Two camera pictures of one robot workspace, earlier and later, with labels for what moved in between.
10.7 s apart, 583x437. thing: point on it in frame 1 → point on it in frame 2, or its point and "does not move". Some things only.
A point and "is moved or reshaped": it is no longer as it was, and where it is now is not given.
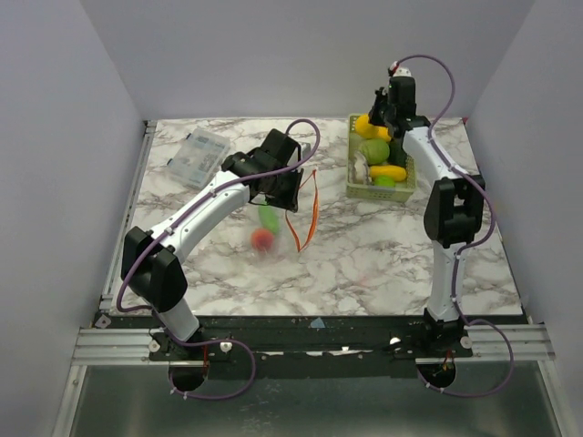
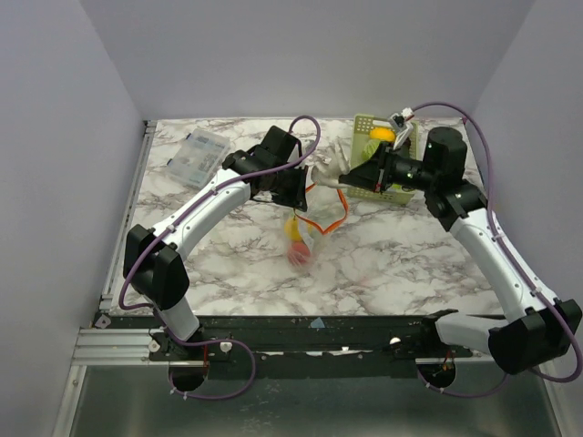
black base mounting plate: [255, 348] does not move
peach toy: [262, 238] → [299, 253]
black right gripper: [380, 114] → [379, 168]
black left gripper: [291, 202] does not move
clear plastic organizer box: [199, 157] does not move
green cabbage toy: [376, 150] does not move
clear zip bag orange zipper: [277, 236] → [310, 234]
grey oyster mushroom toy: [361, 168] is moved or reshaped
